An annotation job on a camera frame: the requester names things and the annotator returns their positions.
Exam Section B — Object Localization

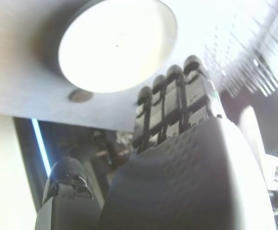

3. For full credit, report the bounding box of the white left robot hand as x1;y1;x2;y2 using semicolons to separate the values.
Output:
34;55;273;230

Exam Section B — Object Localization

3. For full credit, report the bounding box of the brown round disc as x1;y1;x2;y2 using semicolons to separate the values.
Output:
68;90;93;104

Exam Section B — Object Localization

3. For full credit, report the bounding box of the silver wire rack shelf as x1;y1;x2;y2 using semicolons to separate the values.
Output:
200;0;278;96

